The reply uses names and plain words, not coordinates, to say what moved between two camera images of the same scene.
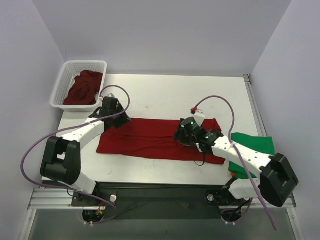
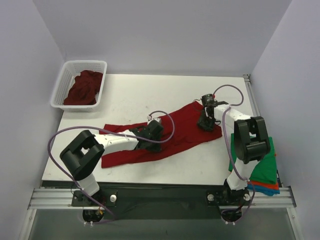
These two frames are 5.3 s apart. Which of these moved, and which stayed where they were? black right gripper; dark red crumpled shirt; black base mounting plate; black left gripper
Moved: black right gripper; black left gripper
Stayed: dark red crumpled shirt; black base mounting plate
